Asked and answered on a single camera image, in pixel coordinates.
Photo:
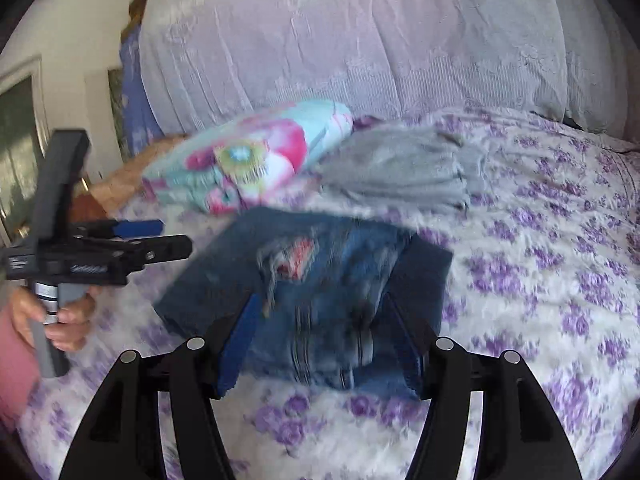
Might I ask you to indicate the person's left hand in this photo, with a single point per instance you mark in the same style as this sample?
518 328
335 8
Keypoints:
70 325

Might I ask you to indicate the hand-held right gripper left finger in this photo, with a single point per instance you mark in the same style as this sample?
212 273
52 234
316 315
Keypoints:
240 345

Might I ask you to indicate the blue jeans pants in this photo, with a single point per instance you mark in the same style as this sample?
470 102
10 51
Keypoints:
340 280

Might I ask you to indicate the grey folded garment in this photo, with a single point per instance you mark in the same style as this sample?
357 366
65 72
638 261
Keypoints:
400 170

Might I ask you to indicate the framed wall picture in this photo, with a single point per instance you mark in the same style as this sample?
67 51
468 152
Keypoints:
117 110

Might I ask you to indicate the floral purple bedsheet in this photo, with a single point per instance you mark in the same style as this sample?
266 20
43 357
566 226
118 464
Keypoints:
525 260

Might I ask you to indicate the purple blue pillow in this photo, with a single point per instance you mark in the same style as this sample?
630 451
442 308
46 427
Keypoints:
135 95

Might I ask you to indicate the person's left forearm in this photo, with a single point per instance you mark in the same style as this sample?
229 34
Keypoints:
15 370

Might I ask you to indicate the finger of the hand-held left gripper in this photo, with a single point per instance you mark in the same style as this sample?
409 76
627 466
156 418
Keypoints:
167 248
140 228

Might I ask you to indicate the colourful folded cloth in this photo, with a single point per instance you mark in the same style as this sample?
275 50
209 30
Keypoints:
250 160

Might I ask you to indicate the white lace headboard cover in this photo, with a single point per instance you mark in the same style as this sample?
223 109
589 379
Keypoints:
360 35

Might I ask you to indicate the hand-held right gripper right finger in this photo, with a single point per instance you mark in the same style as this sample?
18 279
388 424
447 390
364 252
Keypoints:
435 375

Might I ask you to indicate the brown cloth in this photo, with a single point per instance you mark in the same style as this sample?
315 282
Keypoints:
125 180

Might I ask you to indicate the framed wall mirror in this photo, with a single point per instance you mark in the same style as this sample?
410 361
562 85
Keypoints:
20 150

